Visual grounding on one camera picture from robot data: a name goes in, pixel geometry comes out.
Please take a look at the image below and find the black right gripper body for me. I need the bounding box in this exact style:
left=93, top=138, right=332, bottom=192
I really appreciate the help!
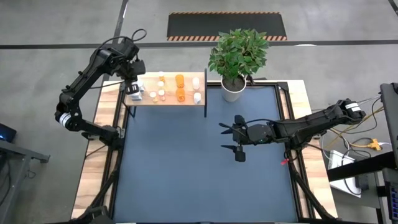
left=245, top=121, right=278, bottom=146

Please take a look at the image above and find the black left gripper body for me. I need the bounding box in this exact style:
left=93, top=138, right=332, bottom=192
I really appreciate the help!
left=123, top=58, right=147, bottom=83

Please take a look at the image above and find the large white labelled bottle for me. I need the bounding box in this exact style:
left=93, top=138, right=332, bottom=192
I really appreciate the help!
left=129, top=78, right=146, bottom=102

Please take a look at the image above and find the blue table mat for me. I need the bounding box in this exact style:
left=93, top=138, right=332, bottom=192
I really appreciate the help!
left=112, top=85, right=299, bottom=223

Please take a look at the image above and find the green plant in white pot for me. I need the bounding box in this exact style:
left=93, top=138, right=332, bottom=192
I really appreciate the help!
left=207, top=27, right=270, bottom=103

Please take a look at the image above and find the white box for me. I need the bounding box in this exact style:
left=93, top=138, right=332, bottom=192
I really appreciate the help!
left=328, top=149, right=363, bottom=198

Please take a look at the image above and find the black hazard-striped floor mat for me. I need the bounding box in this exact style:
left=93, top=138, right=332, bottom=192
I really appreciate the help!
left=166, top=11, right=288, bottom=42

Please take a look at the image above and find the black desk beam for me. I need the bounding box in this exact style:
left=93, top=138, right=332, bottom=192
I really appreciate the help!
left=326, top=151, right=398, bottom=182

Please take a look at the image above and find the yellow power splitter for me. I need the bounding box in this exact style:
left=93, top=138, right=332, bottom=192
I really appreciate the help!
left=366, top=138, right=382, bottom=152

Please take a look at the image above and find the grey metal side table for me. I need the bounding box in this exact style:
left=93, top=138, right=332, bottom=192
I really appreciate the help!
left=0, top=139, right=51, bottom=215

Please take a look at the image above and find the dark device with blue light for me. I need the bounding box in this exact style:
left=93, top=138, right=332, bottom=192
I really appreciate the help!
left=0, top=123, right=18, bottom=144

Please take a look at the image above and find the dark grey side panel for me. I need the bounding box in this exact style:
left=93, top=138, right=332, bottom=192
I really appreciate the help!
left=379, top=82, right=398, bottom=159

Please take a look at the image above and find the black lit keypad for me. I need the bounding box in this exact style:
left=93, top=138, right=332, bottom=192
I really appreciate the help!
left=386, top=182, right=398, bottom=222

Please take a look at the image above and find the thin black hanging cable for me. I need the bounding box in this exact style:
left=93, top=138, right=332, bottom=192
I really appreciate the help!
left=88, top=80, right=127, bottom=90

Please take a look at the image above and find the black looped cable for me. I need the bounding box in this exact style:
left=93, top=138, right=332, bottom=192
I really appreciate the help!
left=130, top=28, right=148, bottom=43

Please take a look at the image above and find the black table frame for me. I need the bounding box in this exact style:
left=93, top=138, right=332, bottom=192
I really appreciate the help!
left=70, top=80, right=338, bottom=224

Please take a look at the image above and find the yellow cable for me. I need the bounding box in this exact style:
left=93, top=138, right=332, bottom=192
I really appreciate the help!
left=323, top=106, right=386, bottom=149

